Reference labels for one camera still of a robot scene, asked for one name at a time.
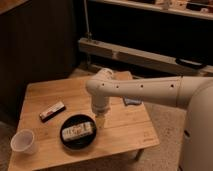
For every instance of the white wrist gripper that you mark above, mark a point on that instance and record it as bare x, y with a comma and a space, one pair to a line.
100, 106

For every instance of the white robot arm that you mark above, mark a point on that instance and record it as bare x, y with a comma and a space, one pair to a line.
192, 93

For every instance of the wooden folding table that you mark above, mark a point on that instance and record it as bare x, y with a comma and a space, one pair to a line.
58, 114

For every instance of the black round plate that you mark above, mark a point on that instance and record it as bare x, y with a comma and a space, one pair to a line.
81, 142

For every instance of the blue sponge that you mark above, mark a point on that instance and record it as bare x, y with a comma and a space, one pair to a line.
128, 101

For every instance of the black and white box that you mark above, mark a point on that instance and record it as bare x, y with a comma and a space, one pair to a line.
51, 111

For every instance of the long wooden bench shelf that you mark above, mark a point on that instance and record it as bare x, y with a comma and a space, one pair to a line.
140, 58

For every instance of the metal pole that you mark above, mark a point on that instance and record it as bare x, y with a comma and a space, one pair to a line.
88, 33

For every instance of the black handle on shelf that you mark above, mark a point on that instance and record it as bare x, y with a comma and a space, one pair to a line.
190, 65

